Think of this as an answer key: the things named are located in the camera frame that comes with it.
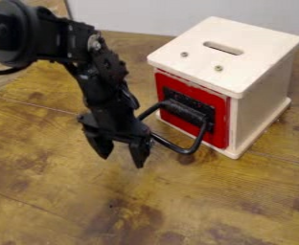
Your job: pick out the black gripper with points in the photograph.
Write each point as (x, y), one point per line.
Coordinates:
(111, 121)

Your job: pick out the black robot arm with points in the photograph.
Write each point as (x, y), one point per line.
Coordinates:
(36, 35)

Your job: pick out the white wooden box cabinet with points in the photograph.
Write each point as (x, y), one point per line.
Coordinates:
(233, 66)

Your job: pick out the black metal drawer handle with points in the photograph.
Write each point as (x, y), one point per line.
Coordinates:
(189, 109)

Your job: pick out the red drawer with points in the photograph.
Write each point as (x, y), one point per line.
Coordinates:
(202, 100)

